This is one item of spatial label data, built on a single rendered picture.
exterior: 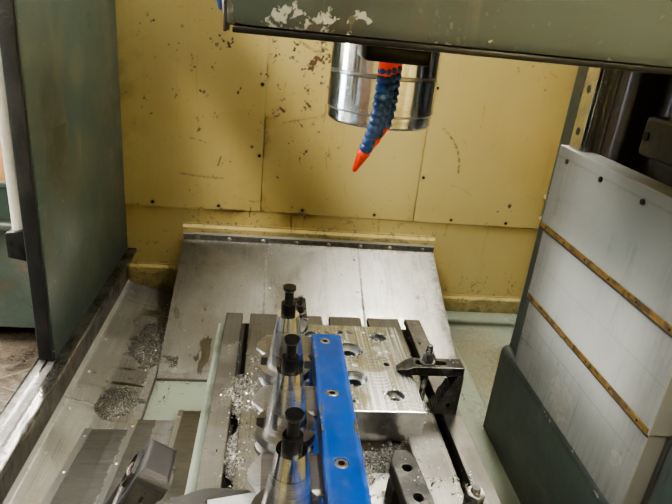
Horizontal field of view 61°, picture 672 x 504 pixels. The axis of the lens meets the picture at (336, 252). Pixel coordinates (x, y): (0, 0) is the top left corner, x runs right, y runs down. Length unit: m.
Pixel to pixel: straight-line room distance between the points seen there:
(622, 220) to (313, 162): 1.14
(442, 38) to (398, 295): 1.44
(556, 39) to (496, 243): 1.62
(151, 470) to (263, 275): 1.48
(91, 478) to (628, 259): 1.08
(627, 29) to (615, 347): 0.59
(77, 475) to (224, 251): 0.94
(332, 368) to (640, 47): 0.46
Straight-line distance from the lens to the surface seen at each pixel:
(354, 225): 2.02
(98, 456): 1.38
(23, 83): 1.30
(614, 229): 1.07
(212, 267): 1.94
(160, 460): 0.49
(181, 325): 1.81
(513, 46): 0.59
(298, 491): 0.49
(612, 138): 1.20
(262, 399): 0.65
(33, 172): 1.34
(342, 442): 0.59
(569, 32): 0.61
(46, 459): 1.45
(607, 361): 1.10
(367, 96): 0.81
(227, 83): 1.89
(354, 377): 1.12
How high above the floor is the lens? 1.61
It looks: 22 degrees down
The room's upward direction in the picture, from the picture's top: 6 degrees clockwise
